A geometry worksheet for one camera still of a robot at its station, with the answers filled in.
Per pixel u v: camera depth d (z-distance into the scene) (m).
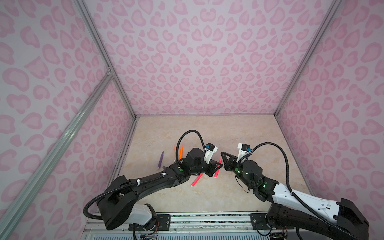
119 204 0.41
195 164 0.62
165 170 0.56
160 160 0.96
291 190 0.51
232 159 0.65
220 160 0.75
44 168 0.51
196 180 0.88
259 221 0.74
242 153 0.68
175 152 1.00
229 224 0.73
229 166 0.66
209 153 0.70
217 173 0.75
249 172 0.56
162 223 0.73
